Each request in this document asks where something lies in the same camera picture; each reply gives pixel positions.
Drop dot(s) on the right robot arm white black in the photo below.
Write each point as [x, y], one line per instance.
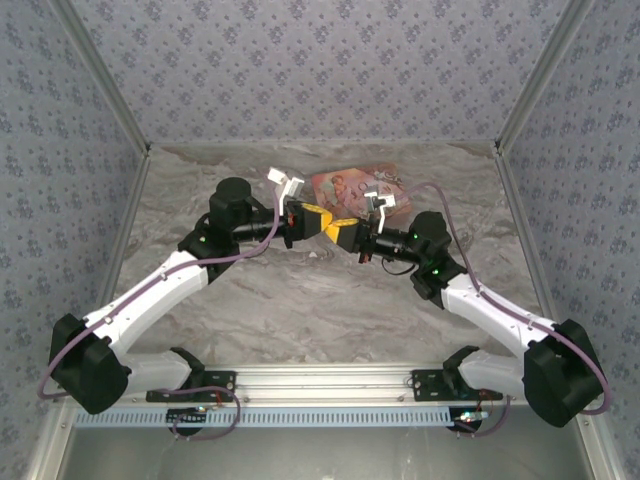
[490, 310]

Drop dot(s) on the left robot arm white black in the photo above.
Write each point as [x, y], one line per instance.
[150, 295]

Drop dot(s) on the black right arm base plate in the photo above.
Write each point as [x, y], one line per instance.
[430, 385]

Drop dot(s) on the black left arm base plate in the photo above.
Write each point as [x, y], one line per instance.
[220, 380]

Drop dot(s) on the black circuit board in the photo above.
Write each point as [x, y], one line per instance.
[467, 419]
[185, 417]

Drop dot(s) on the aluminium mounting rail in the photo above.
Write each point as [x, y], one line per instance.
[320, 382]

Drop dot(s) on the pink snack bag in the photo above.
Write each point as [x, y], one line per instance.
[345, 187]

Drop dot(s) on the aluminium frame post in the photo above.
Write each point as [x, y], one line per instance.
[545, 75]
[100, 75]

